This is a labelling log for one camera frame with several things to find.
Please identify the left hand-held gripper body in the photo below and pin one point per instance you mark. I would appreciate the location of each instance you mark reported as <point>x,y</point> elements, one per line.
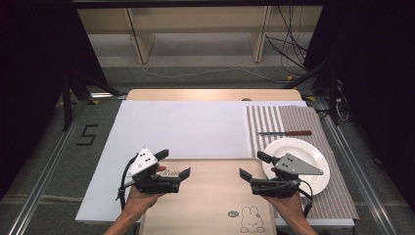
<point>143,161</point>

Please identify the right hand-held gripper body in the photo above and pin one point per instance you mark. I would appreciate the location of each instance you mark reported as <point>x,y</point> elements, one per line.
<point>293,164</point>

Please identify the person's left hand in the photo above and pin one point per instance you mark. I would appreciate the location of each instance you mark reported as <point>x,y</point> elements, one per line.
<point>142,199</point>

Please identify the person's right hand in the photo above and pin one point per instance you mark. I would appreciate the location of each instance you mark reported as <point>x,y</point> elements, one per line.
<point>288,205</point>

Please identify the white plate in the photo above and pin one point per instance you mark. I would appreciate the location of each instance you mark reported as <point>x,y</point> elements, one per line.
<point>303,150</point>

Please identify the white table cover sheet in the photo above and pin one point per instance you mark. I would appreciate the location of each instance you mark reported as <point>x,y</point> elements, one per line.
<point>179,130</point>

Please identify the beige tray with rabbit print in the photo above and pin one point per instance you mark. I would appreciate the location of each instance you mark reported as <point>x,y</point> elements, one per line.
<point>212,199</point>

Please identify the grey striped placemat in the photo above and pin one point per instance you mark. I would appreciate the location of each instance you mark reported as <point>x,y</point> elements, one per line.
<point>300,117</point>

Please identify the black metal stand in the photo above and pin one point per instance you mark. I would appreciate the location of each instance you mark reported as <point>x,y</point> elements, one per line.
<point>67,104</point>
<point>332,98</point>

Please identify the dark curtain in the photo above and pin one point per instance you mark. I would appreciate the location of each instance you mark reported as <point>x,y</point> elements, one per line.
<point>381,81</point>
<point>26,81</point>

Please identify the light wooden shelf unit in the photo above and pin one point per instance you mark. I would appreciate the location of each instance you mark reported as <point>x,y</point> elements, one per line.
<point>195,19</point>

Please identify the metal floor rail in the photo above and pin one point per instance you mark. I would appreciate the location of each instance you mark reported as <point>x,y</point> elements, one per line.
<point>355,166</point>
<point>42,176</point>

